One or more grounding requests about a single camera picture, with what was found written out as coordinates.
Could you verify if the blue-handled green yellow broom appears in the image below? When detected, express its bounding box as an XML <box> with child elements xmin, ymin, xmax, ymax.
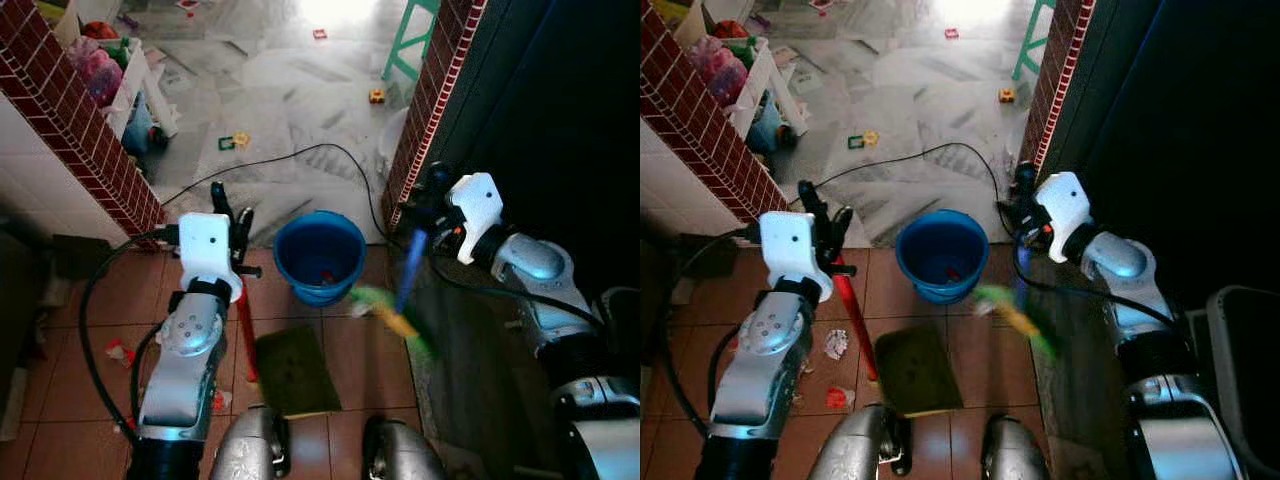
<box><xmin>974</xmin><ymin>238</ymin><xmax>1061</xmax><ymax>361</ymax></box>
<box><xmin>349</xmin><ymin>228</ymin><xmax>439</xmax><ymax>361</ymax></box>

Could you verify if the olive dustpan with red handle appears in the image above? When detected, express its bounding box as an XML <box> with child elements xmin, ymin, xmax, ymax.
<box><xmin>833</xmin><ymin>270</ymin><xmax>967</xmax><ymax>419</ymax></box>
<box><xmin>236</xmin><ymin>278</ymin><xmax>343</xmax><ymax>419</ymax></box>

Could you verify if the blue plastic bucket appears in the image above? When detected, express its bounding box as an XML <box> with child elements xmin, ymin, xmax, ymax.
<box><xmin>894</xmin><ymin>209</ymin><xmax>992</xmax><ymax>305</ymax></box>
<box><xmin>272</xmin><ymin>210</ymin><xmax>368</xmax><ymax>307</ymax></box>

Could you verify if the blue toy under rack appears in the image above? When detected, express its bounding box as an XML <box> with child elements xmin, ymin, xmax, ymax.
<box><xmin>750</xmin><ymin>100</ymin><xmax>793</xmax><ymax>155</ymax></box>
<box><xmin>124</xmin><ymin>100</ymin><xmax>161</xmax><ymax>155</ymax></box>

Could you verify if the dark flat board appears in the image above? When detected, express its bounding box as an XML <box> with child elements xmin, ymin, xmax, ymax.
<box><xmin>680</xmin><ymin>233</ymin><xmax>747</xmax><ymax>283</ymax></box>

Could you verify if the white toy rack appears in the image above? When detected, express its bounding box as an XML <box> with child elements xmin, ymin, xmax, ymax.
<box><xmin>730</xmin><ymin>38</ymin><xmax>812</xmax><ymax>139</ymax></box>
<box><xmin>98</xmin><ymin>38</ymin><xmax>182</xmax><ymax>143</ymax></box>

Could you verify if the green plastic stool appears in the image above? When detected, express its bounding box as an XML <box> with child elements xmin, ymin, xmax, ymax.
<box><xmin>381</xmin><ymin>0</ymin><xmax>442</xmax><ymax>83</ymax></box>
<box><xmin>1011</xmin><ymin>0</ymin><xmax>1057</xmax><ymax>83</ymax></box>

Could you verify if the pink mesh toy bag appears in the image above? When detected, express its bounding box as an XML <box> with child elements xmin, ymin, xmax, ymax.
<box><xmin>68</xmin><ymin>38</ymin><xmax>125</xmax><ymax>109</ymax></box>
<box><xmin>700</xmin><ymin>36</ymin><xmax>751</xmax><ymax>107</ymax></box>

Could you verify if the silver left robot leg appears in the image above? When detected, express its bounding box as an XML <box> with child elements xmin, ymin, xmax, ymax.
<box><xmin>208</xmin><ymin>404</ymin><xmax>293</xmax><ymax>480</ymax></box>
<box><xmin>806</xmin><ymin>404</ymin><xmax>915</xmax><ymax>480</ymax></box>

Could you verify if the silver robot leg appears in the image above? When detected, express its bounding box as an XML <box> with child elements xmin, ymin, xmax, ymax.
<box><xmin>361</xmin><ymin>415</ymin><xmax>447</xmax><ymax>480</ymax></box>
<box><xmin>208</xmin><ymin>404</ymin><xmax>293</xmax><ymax>480</ymax></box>
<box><xmin>806</xmin><ymin>404</ymin><xmax>915</xmax><ymax>480</ymax></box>
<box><xmin>981</xmin><ymin>414</ymin><xmax>1053</xmax><ymax>480</ymax></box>

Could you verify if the silver right robot leg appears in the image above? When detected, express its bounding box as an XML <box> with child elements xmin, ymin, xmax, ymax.
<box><xmin>361</xmin><ymin>415</ymin><xmax>447</xmax><ymax>480</ymax></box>
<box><xmin>981</xmin><ymin>414</ymin><xmax>1053</xmax><ymax>480</ymax></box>

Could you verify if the grey plastic bin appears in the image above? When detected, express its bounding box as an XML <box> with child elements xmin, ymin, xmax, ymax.
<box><xmin>1188</xmin><ymin>284</ymin><xmax>1280</xmax><ymax>480</ymax></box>

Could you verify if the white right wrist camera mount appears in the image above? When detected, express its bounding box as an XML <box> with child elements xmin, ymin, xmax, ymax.
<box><xmin>1033</xmin><ymin>171</ymin><xmax>1093</xmax><ymax>265</ymax></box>
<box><xmin>446</xmin><ymin>172</ymin><xmax>505</xmax><ymax>266</ymax></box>

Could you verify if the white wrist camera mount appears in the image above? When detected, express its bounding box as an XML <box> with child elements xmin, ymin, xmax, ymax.
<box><xmin>759</xmin><ymin>210</ymin><xmax>834</xmax><ymax>303</ymax></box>
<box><xmin>1033</xmin><ymin>171</ymin><xmax>1093</xmax><ymax>265</ymax></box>
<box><xmin>446</xmin><ymin>172</ymin><xmax>505</xmax><ymax>266</ymax></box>
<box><xmin>177</xmin><ymin>212</ymin><xmax>244</xmax><ymax>303</ymax></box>

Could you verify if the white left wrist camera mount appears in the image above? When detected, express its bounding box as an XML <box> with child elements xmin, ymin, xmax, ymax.
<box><xmin>759</xmin><ymin>210</ymin><xmax>834</xmax><ymax>303</ymax></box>
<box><xmin>177</xmin><ymin>212</ymin><xmax>244</xmax><ymax>303</ymax></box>

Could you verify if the thin black floor cable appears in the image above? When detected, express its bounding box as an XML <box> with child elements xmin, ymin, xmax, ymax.
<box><xmin>814</xmin><ymin>141</ymin><xmax>1007</xmax><ymax>217</ymax></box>
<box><xmin>160</xmin><ymin>142</ymin><xmax>389</xmax><ymax>243</ymax></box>

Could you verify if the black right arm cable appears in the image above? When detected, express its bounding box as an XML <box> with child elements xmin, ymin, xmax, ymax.
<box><xmin>1012</xmin><ymin>238</ymin><xmax>1189</xmax><ymax>333</ymax></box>
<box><xmin>428</xmin><ymin>252</ymin><xmax>603</xmax><ymax>333</ymax></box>

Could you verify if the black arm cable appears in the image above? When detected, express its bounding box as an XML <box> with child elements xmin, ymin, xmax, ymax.
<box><xmin>78</xmin><ymin>226</ymin><xmax>187</xmax><ymax>443</ymax></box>
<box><xmin>1012</xmin><ymin>238</ymin><xmax>1189</xmax><ymax>333</ymax></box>
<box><xmin>428</xmin><ymin>252</ymin><xmax>603</xmax><ymax>333</ymax></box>
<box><xmin>659</xmin><ymin>226</ymin><xmax>767</xmax><ymax>439</ymax></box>

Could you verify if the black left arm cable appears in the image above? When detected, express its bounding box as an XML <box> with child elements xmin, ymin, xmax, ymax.
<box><xmin>659</xmin><ymin>226</ymin><xmax>767</xmax><ymax>439</ymax></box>
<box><xmin>78</xmin><ymin>226</ymin><xmax>187</xmax><ymax>443</ymax></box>

